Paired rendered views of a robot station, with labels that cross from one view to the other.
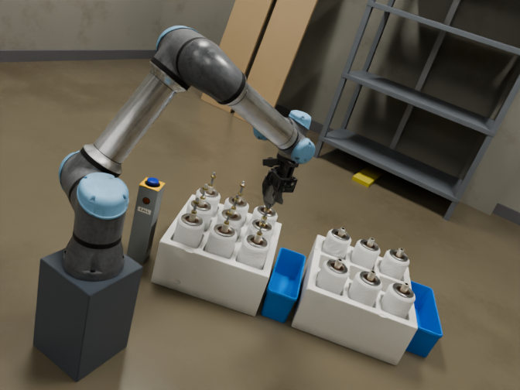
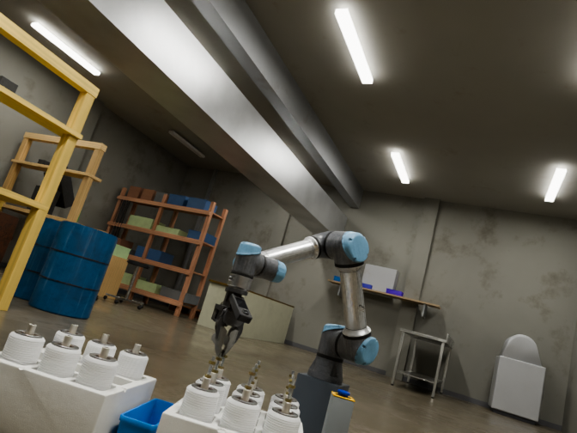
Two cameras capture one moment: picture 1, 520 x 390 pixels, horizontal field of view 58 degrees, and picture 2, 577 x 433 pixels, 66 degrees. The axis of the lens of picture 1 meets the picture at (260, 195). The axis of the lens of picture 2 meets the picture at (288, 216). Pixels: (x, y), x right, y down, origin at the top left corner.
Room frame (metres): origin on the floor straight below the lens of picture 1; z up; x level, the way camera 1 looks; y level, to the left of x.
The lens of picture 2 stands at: (2.95, 0.11, 0.50)
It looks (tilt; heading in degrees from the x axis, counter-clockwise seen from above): 12 degrees up; 183
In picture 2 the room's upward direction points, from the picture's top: 16 degrees clockwise
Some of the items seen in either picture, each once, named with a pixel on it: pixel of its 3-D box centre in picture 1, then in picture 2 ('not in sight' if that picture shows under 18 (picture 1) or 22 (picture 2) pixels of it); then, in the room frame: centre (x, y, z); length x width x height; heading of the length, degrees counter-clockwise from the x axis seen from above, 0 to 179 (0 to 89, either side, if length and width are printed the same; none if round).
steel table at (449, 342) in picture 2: not in sight; (424, 360); (-4.53, 2.50, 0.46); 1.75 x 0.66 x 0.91; 157
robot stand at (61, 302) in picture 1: (87, 306); (315, 415); (0.95, 0.36, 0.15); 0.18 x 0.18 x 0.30; 67
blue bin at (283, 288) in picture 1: (283, 283); (148, 430); (1.46, -0.19, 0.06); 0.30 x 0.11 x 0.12; 176
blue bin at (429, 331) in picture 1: (417, 317); not in sight; (1.51, -0.73, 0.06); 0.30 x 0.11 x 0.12; 176
